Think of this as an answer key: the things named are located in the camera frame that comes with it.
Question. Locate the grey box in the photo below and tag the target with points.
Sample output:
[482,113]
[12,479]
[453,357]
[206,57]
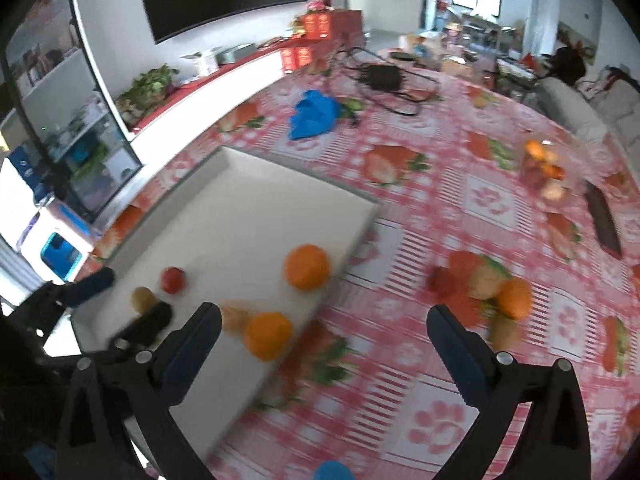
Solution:
[237,54]

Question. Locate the round dark pan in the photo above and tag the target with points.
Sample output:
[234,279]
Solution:
[401,55]

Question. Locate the smartphone with red case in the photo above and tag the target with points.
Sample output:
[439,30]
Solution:
[602,220]

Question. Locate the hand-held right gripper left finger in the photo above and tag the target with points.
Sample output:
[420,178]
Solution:
[192,355]

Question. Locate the white blue bag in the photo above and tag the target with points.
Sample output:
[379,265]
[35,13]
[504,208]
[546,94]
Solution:
[20,167]

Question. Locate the group of red gift boxes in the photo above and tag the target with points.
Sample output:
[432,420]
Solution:
[320,25]

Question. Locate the orange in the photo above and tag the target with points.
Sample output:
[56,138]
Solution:
[515,299]
[267,335]
[306,266]

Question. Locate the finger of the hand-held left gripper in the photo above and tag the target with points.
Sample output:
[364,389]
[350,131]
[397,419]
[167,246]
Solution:
[145,325]
[92,283]

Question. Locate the pink flower pot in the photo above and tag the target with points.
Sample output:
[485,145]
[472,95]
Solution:
[316,7]

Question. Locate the pile of snack packages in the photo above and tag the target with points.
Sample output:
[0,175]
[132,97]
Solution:
[435,50]

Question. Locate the strawberry print tablecloth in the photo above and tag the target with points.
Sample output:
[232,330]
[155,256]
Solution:
[425,210]

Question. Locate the small white carton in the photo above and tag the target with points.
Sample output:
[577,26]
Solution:
[205,63]

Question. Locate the clear bag of fruit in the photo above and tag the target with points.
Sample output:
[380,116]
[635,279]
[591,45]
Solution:
[575,180]

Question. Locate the white tray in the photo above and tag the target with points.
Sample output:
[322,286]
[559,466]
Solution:
[225,210]

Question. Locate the small olive round fruit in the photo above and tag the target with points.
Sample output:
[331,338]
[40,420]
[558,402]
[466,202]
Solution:
[142,299]
[505,332]

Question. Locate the crumpled blue glove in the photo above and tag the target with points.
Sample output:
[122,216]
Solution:
[312,115]

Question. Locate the grey sofa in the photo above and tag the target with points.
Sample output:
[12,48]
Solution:
[565,102]

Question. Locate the white blue plastic stool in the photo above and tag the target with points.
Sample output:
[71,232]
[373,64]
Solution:
[60,252]

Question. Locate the white low cabinet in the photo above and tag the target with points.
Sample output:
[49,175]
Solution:
[200,115]

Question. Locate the glass door cabinet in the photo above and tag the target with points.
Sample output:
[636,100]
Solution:
[60,85]

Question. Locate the green potted plant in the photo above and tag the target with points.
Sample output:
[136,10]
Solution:
[150,85]

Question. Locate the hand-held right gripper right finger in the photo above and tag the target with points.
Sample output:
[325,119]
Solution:
[457,355]

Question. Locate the wall painting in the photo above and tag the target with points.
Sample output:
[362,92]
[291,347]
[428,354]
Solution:
[575,40]

